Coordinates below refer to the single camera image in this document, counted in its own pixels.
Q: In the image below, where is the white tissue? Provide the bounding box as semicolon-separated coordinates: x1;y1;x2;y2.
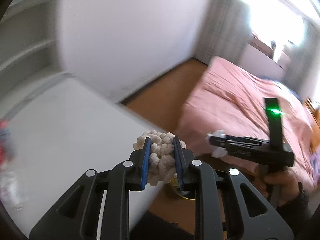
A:
206;129;228;158

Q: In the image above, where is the white desk hutch shelf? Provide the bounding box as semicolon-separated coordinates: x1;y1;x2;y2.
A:
1;0;61;98

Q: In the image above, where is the black round trash bin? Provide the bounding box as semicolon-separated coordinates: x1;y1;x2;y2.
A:
169;177;195;200

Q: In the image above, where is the pink bed duvet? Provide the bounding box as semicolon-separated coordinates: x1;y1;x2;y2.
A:
174;57;318;193

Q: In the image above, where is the person's right hand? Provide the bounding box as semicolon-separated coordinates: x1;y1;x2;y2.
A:
253;170;300;207

